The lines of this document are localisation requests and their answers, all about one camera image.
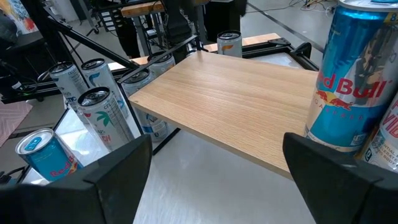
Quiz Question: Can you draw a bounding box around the white Celsius can blue band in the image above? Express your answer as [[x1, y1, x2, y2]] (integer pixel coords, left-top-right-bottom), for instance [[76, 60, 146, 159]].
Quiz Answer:
[[119, 68, 171, 143]]

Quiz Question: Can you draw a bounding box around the colourful cloth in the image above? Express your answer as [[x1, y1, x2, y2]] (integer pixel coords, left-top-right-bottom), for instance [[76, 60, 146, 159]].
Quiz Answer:
[[0, 0, 40, 37]]

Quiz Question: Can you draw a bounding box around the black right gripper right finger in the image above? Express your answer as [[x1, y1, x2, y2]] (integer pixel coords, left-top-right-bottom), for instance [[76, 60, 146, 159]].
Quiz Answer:
[[282, 132, 383, 224]]

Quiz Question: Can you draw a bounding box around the blue silver Red Bull can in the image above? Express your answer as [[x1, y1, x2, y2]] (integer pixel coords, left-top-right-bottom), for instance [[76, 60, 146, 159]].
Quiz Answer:
[[303, 0, 398, 156], [14, 128, 84, 183]]

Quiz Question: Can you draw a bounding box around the black device green light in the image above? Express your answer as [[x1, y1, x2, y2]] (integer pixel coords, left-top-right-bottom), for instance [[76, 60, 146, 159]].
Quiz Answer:
[[0, 60, 41, 105]]

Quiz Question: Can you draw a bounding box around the black diagonal rig strut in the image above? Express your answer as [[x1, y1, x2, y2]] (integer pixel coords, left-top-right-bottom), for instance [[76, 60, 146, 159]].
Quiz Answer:
[[20, 0, 139, 70]]

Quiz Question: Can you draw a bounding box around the black storage bin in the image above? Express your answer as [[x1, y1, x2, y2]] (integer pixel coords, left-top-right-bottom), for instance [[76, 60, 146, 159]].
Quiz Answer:
[[205, 0, 246, 34]]

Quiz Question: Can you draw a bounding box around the wooden workbench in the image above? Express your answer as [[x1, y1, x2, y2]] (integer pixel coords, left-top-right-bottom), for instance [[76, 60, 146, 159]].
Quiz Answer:
[[120, 0, 209, 18]]

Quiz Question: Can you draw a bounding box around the white Celsius Arctic can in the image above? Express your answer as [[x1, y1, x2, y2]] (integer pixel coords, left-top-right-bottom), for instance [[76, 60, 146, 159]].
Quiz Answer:
[[48, 61, 90, 113]]

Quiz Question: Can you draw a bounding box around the white Celsius can blue logo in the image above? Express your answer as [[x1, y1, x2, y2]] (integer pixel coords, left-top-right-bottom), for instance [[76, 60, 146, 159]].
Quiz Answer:
[[80, 58, 130, 121]]

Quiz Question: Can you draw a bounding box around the white Celsius Peach Vibe can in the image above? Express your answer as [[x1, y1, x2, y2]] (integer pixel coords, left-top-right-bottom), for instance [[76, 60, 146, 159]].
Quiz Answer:
[[76, 86, 136, 153], [362, 91, 398, 174]]

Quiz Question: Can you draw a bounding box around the white Celsius can orange logo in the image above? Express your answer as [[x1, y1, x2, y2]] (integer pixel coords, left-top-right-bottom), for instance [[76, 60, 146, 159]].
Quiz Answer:
[[216, 30, 243, 59]]

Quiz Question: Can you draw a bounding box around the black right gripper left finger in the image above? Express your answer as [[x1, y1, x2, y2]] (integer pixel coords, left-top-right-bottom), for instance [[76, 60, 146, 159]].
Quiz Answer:
[[83, 134, 153, 224]]

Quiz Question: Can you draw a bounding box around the wooden tray with black handles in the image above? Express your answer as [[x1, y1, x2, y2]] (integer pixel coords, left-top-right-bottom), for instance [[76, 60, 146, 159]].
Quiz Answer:
[[116, 34, 318, 181]]

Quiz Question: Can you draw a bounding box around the small drawer cabinet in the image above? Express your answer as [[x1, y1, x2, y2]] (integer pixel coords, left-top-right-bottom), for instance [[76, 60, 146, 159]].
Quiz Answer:
[[98, 9, 121, 34]]

